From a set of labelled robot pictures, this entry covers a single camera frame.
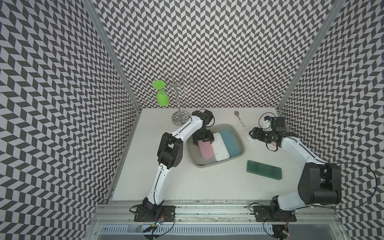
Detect dark green pencil case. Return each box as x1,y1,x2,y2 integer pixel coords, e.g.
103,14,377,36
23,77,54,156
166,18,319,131
247,161,283,181

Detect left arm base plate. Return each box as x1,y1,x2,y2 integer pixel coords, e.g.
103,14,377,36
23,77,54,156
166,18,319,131
134,206,176,223

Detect translucent white pencil case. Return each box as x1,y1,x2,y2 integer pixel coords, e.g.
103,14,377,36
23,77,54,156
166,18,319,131
245,132,256,143

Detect green plastic wine glass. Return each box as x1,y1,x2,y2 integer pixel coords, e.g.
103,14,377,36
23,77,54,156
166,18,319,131
153,80,170,107

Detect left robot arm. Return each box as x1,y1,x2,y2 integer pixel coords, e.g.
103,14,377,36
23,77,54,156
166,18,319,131
141,109,215,220

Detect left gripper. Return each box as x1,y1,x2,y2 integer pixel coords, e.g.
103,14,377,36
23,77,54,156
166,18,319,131
192,126,215,146

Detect translucent clear pencil case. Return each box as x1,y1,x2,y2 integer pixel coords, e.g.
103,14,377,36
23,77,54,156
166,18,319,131
203,156,216,166

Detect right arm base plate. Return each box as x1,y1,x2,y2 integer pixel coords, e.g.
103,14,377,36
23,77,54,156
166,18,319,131
253,205,297,223

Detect chrome cup rack stand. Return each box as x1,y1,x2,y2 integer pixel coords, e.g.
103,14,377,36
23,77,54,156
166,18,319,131
165,72,195,126

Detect light blue pencil case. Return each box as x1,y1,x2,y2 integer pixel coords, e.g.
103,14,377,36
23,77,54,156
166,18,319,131
220,130,241,158

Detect pink pencil case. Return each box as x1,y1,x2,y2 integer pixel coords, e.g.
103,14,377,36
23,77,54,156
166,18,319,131
198,141,215,161

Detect aluminium front rail frame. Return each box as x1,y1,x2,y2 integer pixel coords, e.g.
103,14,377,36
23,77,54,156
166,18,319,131
84,200,349,240

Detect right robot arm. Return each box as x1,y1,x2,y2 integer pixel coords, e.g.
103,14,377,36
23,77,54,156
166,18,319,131
248,116,342,221

